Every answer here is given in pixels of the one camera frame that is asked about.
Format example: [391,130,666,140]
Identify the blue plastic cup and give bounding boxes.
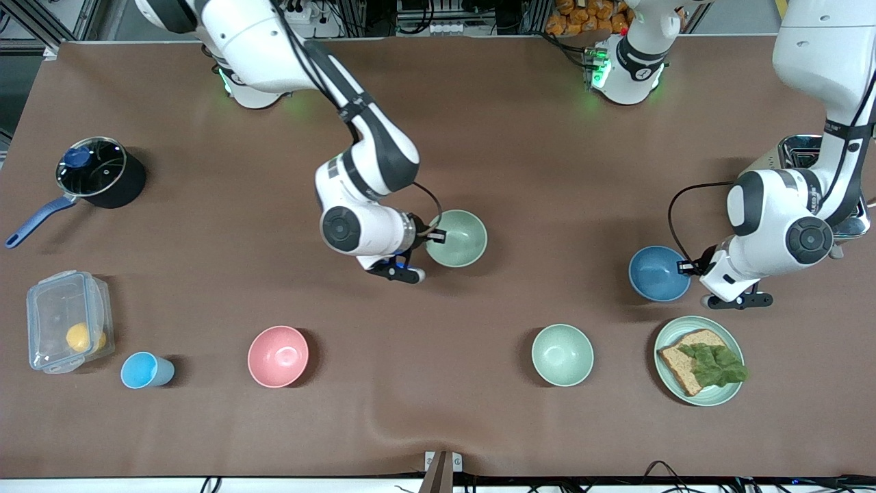
[120,351,175,390]

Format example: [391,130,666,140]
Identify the aluminium frame rail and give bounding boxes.
[0,0,131,55]

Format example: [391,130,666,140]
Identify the bag of orange snacks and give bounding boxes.
[545,0,630,36]

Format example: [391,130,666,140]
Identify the brown table cover mat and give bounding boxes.
[0,38,876,479]

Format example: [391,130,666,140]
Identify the blue bowl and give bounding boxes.
[629,245,692,303]

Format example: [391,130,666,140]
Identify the pink bowl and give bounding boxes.
[248,325,310,389]

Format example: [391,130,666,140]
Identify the pale green bowl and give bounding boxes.
[532,323,595,388]
[426,209,488,268]

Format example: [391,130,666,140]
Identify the clear plastic lidded container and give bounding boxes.
[26,270,115,374]

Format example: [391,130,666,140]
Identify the glass lid with blue knob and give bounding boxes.
[56,137,128,197]

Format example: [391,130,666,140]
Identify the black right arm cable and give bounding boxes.
[270,0,446,237]

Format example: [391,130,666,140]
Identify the large white power strip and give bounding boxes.
[284,0,343,38]

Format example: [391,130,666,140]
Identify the yellow lemon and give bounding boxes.
[66,322,107,354]

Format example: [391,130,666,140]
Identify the beige chrome toaster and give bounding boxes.
[749,134,873,261]

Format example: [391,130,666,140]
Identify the green lettuce leaf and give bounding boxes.
[678,342,749,388]

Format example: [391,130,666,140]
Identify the metal bracket with brown wedge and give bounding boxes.
[424,451,463,493]

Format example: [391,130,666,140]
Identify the pale green round plate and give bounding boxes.
[654,315,745,407]

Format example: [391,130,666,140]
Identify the black looped floor cable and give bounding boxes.
[643,460,693,493]

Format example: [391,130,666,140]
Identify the brown bread slice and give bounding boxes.
[657,329,736,398]

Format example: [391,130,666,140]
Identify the black saucepan with blue handle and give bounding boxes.
[5,137,147,249]

